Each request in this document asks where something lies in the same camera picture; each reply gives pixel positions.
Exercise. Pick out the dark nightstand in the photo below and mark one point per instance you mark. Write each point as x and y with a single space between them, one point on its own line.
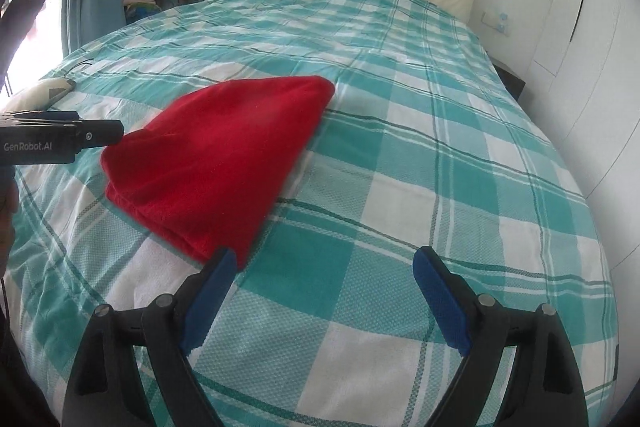
510 79

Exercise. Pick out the person's left hand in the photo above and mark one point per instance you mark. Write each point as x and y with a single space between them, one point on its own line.
7 217

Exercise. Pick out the white wardrobe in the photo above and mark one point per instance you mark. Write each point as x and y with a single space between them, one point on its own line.
590 32

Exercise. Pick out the cream pillow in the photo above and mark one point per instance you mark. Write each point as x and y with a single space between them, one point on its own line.
42 93

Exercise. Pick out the teal checked bed sheet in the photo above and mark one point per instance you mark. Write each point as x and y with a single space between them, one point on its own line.
400 167

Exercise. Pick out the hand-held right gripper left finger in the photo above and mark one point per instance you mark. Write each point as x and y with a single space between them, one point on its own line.
207 302

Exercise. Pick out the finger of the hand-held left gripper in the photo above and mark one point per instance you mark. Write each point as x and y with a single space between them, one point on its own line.
102 133

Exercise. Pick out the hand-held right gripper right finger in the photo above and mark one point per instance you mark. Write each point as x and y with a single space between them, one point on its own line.
442 302

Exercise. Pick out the red knit sweater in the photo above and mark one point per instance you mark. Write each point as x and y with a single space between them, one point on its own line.
215 167

